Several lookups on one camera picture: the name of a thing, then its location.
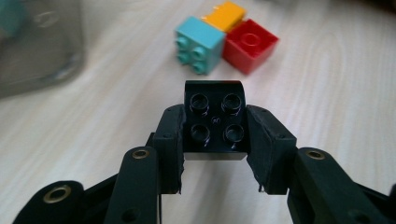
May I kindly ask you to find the red building block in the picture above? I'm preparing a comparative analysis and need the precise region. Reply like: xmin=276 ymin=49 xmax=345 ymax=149
xmin=221 ymin=18 xmax=280 ymax=76

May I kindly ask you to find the black building block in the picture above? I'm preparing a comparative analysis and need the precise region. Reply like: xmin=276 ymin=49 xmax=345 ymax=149
xmin=182 ymin=79 xmax=249 ymax=161

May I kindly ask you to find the yellow orange building block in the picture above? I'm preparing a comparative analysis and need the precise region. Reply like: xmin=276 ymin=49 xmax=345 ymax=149
xmin=201 ymin=0 xmax=248 ymax=34

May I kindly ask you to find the turquoise building block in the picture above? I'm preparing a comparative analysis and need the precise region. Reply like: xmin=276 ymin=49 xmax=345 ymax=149
xmin=0 ymin=0 xmax=28 ymax=39

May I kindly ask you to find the clear grey plastic storage box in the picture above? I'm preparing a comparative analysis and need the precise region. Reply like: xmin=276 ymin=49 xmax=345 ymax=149
xmin=0 ymin=0 xmax=85 ymax=99

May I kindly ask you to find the light blue building block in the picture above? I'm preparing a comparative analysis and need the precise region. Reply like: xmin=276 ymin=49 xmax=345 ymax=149
xmin=175 ymin=16 xmax=227 ymax=76

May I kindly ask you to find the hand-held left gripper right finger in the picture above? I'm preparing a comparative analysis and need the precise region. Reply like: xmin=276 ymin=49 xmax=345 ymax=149
xmin=246 ymin=105 xmax=299 ymax=196

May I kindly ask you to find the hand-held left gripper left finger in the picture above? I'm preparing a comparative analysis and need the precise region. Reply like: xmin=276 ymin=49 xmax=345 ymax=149
xmin=152 ymin=104 xmax=188 ymax=196

